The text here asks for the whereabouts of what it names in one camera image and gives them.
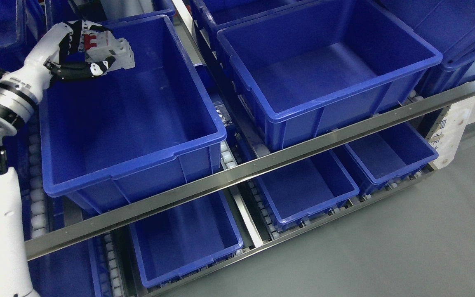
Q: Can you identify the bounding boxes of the steel shelf rail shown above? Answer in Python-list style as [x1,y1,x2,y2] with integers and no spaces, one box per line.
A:
[25,81,475,261]

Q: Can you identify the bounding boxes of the large blue bin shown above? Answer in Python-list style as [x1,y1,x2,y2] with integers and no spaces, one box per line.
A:
[217,0,443,151]
[39,15,227,214]

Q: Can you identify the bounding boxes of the lower blue bin left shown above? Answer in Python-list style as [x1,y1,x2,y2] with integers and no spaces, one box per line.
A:
[129,191,243,289]

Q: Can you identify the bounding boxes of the blue bin top right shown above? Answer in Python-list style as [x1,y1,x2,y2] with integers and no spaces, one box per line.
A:
[381,0,475,97]

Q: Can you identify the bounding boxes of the blue bin top left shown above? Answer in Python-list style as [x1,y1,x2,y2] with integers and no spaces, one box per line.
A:
[0,0,47,72]

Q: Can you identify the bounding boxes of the lower blue bin right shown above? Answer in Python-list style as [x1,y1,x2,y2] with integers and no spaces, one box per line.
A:
[333,123,439,195]

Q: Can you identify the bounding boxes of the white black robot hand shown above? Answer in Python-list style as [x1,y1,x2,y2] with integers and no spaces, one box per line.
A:
[0,19,109,97]

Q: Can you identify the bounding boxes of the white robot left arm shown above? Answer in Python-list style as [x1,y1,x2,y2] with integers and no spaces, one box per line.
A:
[0,66,52,297]

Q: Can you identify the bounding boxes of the blue bin top middle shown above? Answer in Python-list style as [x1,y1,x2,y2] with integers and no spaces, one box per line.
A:
[190,0,311,51]

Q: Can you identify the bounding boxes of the lower blue bin middle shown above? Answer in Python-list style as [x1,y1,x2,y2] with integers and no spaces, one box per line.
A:
[255,150,360,233]

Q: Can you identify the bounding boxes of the large blue bin left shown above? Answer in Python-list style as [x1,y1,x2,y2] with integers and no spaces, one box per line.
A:
[39,15,227,214]

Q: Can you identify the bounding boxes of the white circuit breaker red switches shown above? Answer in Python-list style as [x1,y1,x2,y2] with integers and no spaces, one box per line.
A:
[84,31,135,73]

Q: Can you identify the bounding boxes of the large blue bin right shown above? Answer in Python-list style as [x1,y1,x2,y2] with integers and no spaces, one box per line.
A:
[217,0,443,151]

